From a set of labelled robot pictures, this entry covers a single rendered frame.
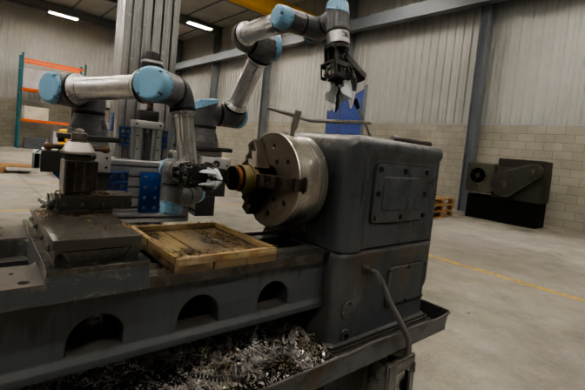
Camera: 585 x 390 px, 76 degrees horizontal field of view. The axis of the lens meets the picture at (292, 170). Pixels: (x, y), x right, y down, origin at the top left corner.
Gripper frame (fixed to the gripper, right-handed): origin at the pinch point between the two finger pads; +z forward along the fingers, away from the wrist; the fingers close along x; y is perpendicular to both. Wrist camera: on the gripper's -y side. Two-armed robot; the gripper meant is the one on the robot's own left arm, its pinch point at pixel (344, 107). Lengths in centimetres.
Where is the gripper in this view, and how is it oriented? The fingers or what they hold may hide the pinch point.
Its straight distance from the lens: 126.8
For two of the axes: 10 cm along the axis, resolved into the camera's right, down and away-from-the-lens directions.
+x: 6.5, -0.7, -7.6
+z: 0.1, 10.0, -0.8
